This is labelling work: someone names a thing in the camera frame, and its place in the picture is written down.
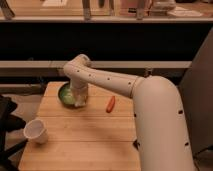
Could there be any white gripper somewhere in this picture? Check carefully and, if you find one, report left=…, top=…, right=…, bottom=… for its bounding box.
left=70, top=83, right=88, bottom=98

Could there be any white sponge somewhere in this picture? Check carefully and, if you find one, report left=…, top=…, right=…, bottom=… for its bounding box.
left=74, top=96, right=87, bottom=107

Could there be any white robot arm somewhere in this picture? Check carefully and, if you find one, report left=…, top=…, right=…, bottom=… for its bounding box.
left=63, top=54, right=196, bottom=171

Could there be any green ceramic bowl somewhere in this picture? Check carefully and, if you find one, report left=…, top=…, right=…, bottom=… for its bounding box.
left=58, top=82, right=79, bottom=108

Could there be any orange carrot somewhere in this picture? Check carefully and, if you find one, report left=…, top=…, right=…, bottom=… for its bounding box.
left=106, top=96, right=115, bottom=113

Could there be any white paper cup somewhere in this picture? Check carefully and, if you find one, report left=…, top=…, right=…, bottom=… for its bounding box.
left=23, top=119, right=48, bottom=144

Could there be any black office chair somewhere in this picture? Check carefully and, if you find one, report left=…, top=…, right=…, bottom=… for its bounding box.
left=0, top=95, right=27, bottom=171

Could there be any black remote control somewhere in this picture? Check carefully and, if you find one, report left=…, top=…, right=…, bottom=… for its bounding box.
left=133, top=139, right=138, bottom=149

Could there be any grey panel right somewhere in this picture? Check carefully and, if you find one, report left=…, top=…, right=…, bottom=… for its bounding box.
left=179, top=27, right=213, bottom=155

